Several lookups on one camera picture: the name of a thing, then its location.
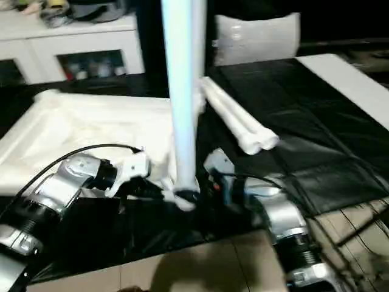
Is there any white plastic table top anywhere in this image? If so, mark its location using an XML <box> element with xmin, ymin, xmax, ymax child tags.
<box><xmin>0</xmin><ymin>89</ymin><xmax>208</xmax><ymax>213</ymax></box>

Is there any thin black metal rail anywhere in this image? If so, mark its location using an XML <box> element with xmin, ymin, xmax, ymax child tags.
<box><xmin>299</xmin><ymin>36</ymin><xmax>389</xmax><ymax>50</ymax></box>

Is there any white plastic table leg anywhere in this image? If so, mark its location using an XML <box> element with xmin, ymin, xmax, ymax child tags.
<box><xmin>191</xmin><ymin>0</ymin><xmax>208</xmax><ymax>116</ymax></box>
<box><xmin>160</xmin><ymin>0</ymin><xmax>207</xmax><ymax>195</ymax></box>
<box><xmin>199</xmin><ymin>77</ymin><xmax>263</xmax><ymax>155</ymax></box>
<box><xmin>206</xmin><ymin>76</ymin><xmax>280</xmax><ymax>151</ymax></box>

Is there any grey round bag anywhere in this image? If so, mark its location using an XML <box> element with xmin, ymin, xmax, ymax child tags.
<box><xmin>72</xmin><ymin>0</ymin><xmax>129</xmax><ymax>24</ymax></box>

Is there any white cabinet with glass doors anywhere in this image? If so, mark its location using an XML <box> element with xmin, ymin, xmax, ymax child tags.
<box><xmin>0</xmin><ymin>15</ymin><xmax>146</xmax><ymax>85</ymax></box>

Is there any dark clutter pile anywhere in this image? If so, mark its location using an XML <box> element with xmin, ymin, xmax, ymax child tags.
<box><xmin>40</xmin><ymin>8</ymin><xmax>74</xmax><ymax>30</ymax></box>

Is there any grey cushion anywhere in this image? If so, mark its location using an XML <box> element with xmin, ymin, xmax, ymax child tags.
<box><xmin>214</xmin><ymin>12</ymin><xmax>301</xmax><ymax>67</ymax></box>

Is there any black left camera cable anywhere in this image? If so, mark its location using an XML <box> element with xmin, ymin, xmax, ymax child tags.
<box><xmin>0</xmin><ymin>144</ymin><xmax>144</xmax><ymax>215</ymax></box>

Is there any white flat board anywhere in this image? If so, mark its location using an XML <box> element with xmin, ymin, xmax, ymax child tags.
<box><xmin>296</xmin><ymin>53</ymin><xmax>389</xmax><ymax>132</ymax></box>

